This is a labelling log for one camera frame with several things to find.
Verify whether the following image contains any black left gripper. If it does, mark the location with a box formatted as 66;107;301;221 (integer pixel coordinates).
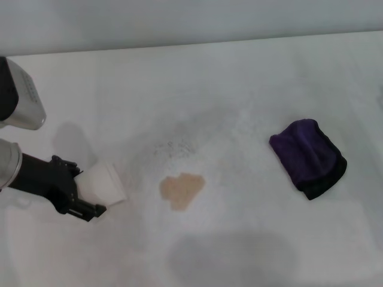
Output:
7;152;108;223

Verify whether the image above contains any white paper cup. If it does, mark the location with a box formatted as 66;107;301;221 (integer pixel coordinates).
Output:
76;161;127;206

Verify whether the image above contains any purple rag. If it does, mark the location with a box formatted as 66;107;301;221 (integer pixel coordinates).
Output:
269;118;348;201

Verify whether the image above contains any brown water stain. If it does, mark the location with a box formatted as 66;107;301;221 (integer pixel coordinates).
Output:
159;172;206;213

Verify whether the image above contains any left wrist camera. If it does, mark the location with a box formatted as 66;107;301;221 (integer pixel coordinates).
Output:
0;56;47;131

